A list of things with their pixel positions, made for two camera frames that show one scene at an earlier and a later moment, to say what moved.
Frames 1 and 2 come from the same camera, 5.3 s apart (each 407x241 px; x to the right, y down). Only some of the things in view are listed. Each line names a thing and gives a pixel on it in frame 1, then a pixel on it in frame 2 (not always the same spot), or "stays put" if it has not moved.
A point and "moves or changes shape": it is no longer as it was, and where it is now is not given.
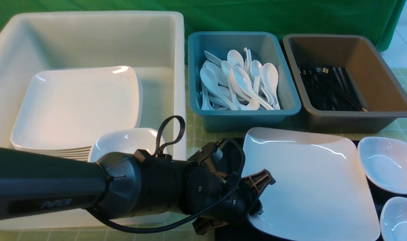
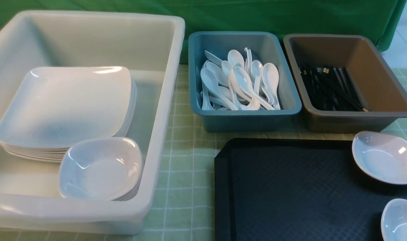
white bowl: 398,219 stays put
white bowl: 392,164 moves or changes shape
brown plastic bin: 342,84 stays put
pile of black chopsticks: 330,88 stays put
